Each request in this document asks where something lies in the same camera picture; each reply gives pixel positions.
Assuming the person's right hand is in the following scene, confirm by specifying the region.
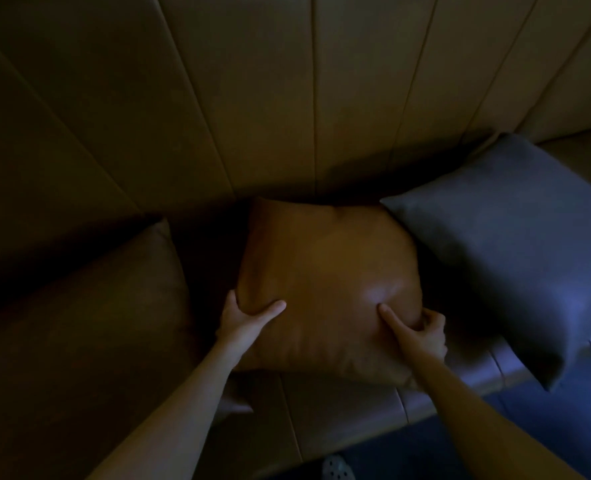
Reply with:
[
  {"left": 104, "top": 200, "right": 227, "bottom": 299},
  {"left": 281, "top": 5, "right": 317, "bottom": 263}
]
[{"left": 378, "top": 303, "right": 448, "bottom": 368}]

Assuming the person's left hand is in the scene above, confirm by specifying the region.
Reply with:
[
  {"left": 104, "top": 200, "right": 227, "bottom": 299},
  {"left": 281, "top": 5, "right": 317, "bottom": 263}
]
[{"left": 215, "top": 290, "right": 287, "bottom": 362}]

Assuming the tan leather cushion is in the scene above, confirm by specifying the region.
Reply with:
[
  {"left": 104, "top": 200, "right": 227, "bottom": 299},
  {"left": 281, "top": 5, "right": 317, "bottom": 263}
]
[{"left": 234, "top": 196, "right": 423, "bottom": 390}]

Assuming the person's left forearm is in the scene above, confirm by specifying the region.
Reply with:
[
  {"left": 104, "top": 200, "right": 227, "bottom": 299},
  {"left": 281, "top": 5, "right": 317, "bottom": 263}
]
[{"left": 89, "top": 339, "right": 242, "bottom": 480}]

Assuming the person's right forearm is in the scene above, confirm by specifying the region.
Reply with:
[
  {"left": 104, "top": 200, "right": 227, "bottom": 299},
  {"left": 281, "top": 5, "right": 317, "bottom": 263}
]
[{"left": 404, "top": 352, "right": 587, "bottom": 480}]

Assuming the grey leather cushion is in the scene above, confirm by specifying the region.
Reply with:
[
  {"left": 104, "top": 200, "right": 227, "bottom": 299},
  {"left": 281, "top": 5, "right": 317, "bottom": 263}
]
[{"left": 379, "top": 133, "right": 591, "bottom": 393}]

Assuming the white perforated clog shoe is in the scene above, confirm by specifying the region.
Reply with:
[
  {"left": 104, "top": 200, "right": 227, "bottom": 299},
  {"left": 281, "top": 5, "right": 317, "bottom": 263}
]
[{"left": 322, "top": 455, "right": 354, "bottom": 480}]

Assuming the dark brown leather cushion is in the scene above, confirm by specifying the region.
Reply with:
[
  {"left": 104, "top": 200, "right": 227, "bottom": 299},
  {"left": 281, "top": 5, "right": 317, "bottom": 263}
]
[{"left": 0, "top": 218, "right": 253, "bottom": 480}]

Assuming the brown padded leather sofa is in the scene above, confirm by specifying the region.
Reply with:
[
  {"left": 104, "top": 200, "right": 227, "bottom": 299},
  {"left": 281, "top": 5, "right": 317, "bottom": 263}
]
[{"left": 0, "top": 0, "right": 591, "bottom": 480}]

